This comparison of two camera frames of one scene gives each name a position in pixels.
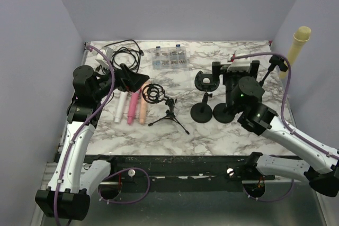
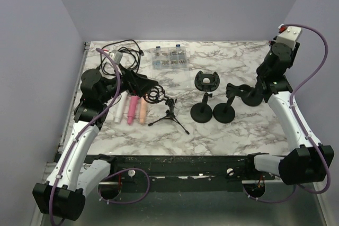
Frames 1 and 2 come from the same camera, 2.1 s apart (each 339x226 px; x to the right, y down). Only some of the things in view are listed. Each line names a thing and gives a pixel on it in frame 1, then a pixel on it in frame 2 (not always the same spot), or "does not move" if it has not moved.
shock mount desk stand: x=202 y=112 does not move
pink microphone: x=134 y=99 does not move
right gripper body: x=231 y=78 to x=294 y=53
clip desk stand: x=222 y=114 does not move
